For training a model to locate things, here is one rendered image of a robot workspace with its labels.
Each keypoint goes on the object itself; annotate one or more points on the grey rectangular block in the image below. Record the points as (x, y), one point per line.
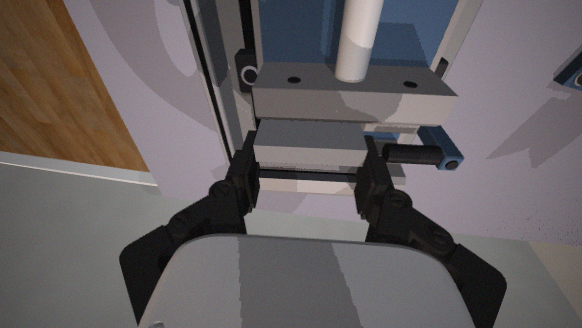
(309, 156)

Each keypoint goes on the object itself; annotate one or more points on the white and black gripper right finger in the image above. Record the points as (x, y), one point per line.
(377, 201)

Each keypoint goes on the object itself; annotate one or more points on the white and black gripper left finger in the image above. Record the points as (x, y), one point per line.
(222, 211)

